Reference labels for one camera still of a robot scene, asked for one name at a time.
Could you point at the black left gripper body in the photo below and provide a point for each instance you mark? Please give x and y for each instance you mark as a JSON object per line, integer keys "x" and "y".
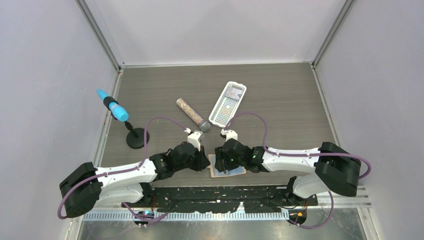
{"x": 183, "y": 166}

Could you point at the black round microphone stand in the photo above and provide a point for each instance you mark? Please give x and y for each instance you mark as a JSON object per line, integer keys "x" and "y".
{"x": 137, "y": 138}

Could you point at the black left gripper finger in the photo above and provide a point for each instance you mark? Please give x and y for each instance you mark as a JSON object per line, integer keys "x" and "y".
{"x": 201, "y": 164}
{"x": 202, "y": 155}

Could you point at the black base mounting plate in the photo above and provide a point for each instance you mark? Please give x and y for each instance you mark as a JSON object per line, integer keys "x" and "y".
{"x": 218, "y": 199}

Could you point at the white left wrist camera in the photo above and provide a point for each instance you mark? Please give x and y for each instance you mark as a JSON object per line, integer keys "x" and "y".
{"x": 195, "y": 139}

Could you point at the blue microphone on stand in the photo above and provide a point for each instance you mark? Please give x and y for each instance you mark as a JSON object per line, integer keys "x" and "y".
{"x": 117, "y": 111}

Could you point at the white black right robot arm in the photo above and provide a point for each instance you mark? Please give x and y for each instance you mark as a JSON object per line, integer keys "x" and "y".
{"x": 325, "y": 168}

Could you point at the white plastic mesh basket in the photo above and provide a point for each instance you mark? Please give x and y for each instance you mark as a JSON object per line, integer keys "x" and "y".
{"x": 225, "y": 108}

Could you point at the card in white basket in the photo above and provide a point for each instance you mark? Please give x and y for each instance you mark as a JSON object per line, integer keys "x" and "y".
{"x": 235, "y": 95}

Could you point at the glitter handle microphone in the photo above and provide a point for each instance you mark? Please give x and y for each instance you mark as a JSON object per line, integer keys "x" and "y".
{"x": 203, "y": 125}

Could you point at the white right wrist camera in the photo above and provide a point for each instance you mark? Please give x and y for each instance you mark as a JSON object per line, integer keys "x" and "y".
{"x": 228, "y": 134}

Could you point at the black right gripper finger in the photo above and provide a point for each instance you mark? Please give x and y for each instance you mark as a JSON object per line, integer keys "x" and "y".
{"x": 229, "y": 165}
{"x": 220, "y": 164}

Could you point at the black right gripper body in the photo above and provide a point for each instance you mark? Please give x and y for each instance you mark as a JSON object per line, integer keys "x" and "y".
{"x": 241, "y": 162}

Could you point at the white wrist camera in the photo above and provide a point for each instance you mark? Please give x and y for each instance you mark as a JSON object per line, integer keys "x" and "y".
{"x": 195, "y": 139}
{"x": 228, "y": 134}

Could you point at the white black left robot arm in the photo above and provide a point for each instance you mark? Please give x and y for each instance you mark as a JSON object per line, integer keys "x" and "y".
{"x": 89, "y": 187}

